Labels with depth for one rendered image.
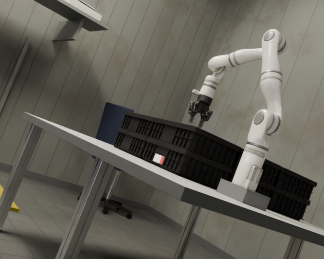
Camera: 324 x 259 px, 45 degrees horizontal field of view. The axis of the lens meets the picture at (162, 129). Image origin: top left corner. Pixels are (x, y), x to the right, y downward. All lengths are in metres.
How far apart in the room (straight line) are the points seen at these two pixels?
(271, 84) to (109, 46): 3.23
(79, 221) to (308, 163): 2.74
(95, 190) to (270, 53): 0.95
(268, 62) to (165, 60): 3.43
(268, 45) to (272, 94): 0.24
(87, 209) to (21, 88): 2.94
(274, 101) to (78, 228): 0.95
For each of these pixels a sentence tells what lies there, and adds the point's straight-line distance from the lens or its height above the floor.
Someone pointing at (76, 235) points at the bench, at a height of 0.35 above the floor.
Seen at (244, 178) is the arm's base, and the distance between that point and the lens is 1.62.
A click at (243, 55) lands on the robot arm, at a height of 1.34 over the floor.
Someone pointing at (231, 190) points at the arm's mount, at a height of 0.73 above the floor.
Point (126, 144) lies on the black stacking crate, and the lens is 2.26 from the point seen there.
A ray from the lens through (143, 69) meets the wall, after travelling 4.98.
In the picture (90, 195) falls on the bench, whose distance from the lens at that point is 1.59.
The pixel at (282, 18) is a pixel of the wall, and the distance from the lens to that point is 4.97.
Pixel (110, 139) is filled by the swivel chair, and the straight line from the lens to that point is 4.33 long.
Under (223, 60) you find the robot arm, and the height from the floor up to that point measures 1.30.
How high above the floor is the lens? 0.75
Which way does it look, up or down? 4 degrees up
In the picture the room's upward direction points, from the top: 22 degrees clockwise
